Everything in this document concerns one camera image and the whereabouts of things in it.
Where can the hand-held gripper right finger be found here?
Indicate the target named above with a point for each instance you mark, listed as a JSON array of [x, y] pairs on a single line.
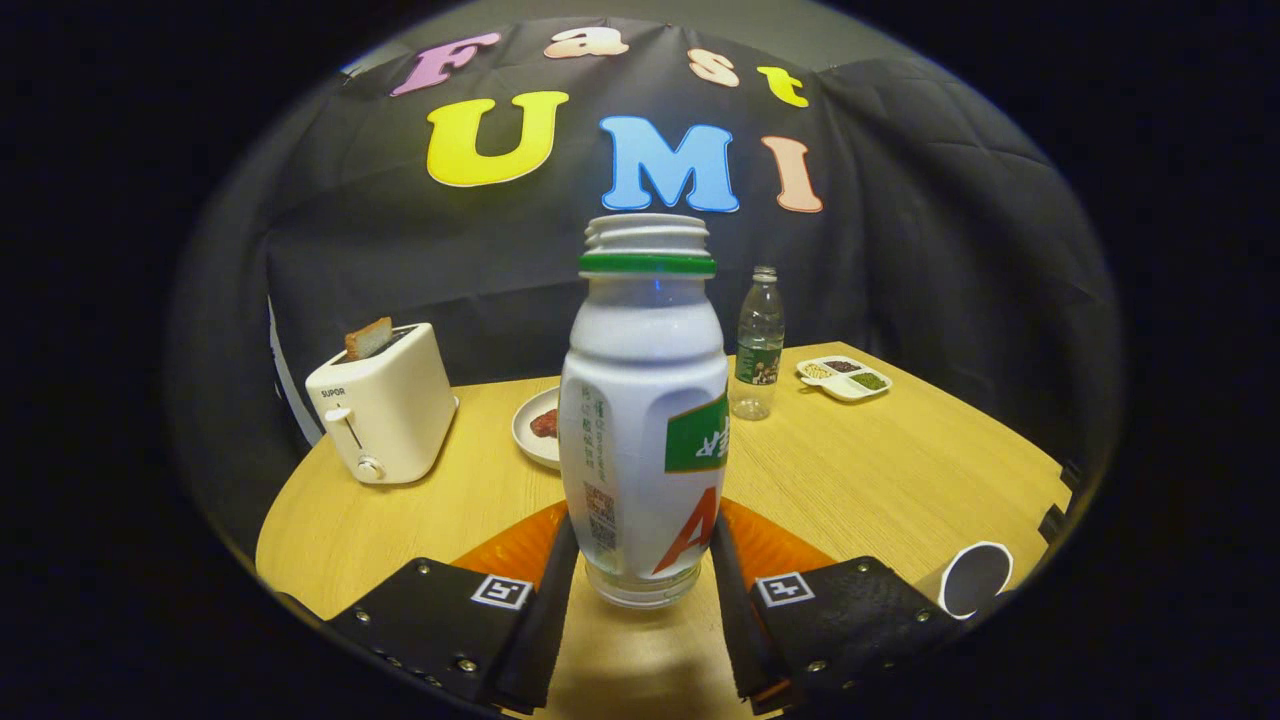
[[740, 620]]

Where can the red meat slice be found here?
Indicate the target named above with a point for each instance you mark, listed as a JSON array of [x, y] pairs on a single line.
[[545, 424]]

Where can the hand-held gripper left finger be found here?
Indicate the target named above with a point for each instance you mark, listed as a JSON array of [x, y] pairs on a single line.
[[545, 620]]

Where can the clear plastic water bottle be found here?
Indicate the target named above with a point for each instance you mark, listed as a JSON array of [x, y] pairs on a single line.
[[758, 350]]

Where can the white toaster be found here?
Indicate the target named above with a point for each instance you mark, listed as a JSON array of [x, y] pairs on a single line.
[[390, 410]]

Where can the toasted bread slice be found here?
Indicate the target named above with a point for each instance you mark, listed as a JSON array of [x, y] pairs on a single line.
[[368, 340]]

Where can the white divided snack tray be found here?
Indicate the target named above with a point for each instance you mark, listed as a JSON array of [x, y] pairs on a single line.
[[845, 390]]

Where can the wooden table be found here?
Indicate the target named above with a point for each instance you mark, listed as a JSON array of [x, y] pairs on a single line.
[[850, 480]]

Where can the white round plate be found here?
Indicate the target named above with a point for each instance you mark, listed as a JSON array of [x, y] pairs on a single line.
[[530, 450]]

